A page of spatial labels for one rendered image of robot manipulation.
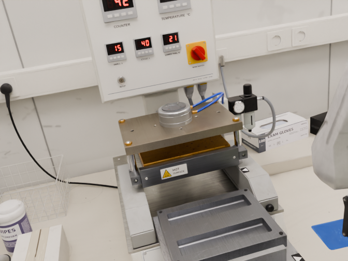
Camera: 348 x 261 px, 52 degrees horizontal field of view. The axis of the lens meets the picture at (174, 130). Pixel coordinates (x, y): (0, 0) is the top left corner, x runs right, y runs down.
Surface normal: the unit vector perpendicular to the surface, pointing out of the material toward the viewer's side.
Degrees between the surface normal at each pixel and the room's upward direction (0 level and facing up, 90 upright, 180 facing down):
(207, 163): 90
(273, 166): 90
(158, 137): 0
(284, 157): 0
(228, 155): 90
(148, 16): 90
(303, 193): 0
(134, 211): 41
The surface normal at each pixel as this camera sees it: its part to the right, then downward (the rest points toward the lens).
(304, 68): 0.18, 0.36
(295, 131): 0.38, 0.31
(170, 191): -0.14, -0.91
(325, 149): -0.97, 0.09
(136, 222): 0.04, -0.47
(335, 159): -0.13, 0.34
